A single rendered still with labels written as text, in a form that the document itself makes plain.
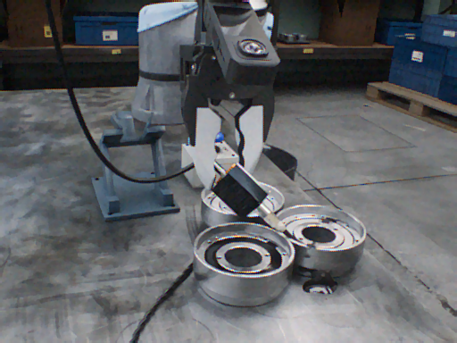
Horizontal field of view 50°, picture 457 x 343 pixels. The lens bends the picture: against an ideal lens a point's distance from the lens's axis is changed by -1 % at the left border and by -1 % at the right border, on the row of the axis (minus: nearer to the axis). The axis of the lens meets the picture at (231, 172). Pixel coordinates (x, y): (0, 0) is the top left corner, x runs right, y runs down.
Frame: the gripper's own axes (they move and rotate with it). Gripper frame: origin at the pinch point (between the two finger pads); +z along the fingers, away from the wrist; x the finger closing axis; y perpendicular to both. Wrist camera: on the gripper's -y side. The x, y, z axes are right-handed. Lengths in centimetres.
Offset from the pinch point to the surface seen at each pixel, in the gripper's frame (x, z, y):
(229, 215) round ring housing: -1.5, 5.5, 3.3
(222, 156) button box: -5.8, 2.6, 19.6
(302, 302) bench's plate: -5.4, 11.0, -8.5
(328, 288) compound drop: -9.0, 10.6, -7.5
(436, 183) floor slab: -184, 66, 170
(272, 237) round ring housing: -4.9, 6.7, -1.5
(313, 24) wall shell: -222, -24, 404
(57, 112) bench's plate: 17, 2, 62
